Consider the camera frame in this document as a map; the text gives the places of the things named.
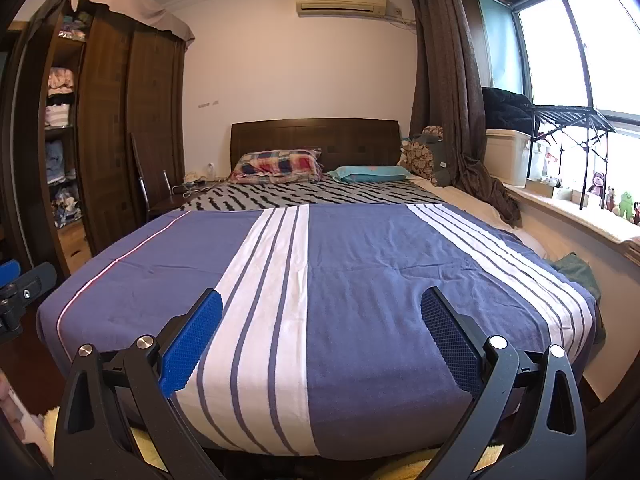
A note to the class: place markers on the grey green bag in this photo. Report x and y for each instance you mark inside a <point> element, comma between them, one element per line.
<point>440,160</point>

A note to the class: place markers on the brown patterned cushion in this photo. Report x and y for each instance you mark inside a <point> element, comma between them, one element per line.
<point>416,157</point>

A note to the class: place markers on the black jacket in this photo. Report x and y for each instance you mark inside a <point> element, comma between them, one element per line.
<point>507,110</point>

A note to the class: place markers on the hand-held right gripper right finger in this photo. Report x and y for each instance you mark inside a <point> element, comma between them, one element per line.
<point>450,340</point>

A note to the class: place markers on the white storage box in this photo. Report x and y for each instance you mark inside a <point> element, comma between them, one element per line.
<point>507,157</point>

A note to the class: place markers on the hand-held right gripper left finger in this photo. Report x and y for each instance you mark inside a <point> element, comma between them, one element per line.
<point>192,345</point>

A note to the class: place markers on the blue white striped blanket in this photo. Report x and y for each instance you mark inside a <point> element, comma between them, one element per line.
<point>375,285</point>

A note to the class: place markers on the white striped folded clothes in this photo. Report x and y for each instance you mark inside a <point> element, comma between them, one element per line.
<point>57,115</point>

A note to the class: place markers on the dark wooden headboard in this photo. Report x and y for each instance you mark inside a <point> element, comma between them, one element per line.
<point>310,135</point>

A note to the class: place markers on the pink folded clothes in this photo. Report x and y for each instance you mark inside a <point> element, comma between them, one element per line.
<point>61,81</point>

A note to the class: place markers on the brown curtain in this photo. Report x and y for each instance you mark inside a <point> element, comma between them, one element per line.
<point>445,85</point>

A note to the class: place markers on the green frog toy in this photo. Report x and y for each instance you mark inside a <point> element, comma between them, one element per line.
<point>626,205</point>

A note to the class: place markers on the teal pillow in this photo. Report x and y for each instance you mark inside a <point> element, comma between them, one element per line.
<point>372,174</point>

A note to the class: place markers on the plaid pillow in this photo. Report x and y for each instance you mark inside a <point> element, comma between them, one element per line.
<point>275,165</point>

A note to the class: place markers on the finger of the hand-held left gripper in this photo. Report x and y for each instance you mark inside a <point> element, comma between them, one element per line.
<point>30,285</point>

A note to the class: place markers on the printed folded clothes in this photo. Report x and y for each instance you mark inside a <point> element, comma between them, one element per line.
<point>66,207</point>

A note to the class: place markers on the folding chair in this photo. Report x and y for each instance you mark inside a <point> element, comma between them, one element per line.
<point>142,175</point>

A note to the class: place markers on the pale pink cloth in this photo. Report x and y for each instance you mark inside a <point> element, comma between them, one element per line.
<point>17,415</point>

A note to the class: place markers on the black drying rack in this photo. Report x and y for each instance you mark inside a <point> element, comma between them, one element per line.
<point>570,120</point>

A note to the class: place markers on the light blue folded clothes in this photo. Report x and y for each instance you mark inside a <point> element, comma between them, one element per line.
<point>57,162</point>

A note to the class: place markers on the purple monkey toy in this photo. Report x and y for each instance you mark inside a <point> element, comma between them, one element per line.
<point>598,182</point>

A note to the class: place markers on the teal window blind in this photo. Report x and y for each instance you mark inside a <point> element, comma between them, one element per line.
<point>497,45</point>

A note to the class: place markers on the wall air conditioner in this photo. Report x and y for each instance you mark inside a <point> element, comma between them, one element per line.
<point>340,1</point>

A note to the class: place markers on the dark wooden wardrobe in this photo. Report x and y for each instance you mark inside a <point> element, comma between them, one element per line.
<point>125,135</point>

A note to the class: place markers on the grey zebra pattern sheet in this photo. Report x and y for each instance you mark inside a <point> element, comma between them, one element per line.
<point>310,192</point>

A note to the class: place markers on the cream bed sheet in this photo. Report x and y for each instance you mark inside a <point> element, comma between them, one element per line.
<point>480,210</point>

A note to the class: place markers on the dark green cloth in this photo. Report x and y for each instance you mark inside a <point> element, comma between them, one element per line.
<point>575,274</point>

